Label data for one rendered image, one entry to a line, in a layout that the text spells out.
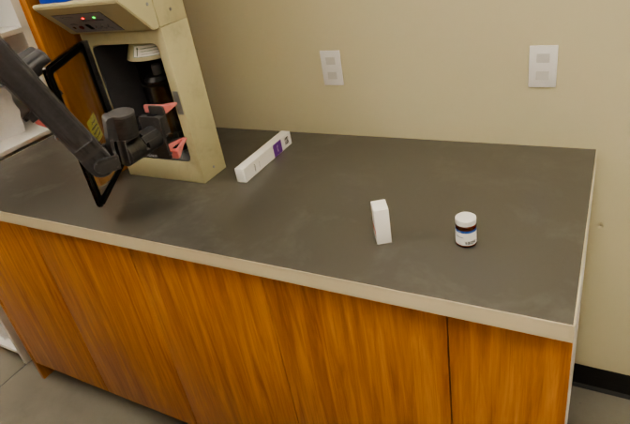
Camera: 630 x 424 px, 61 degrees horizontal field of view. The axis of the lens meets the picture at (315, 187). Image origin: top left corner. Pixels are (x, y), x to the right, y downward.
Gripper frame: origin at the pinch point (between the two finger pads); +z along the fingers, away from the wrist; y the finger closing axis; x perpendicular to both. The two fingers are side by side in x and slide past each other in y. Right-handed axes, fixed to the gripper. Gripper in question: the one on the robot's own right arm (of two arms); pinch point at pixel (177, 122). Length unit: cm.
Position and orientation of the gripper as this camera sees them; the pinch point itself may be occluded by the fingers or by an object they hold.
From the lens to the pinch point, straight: 141.8
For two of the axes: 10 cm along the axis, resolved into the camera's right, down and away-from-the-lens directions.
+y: -1.4, -8.7, -4.7
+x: -8.8, -1.1, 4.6
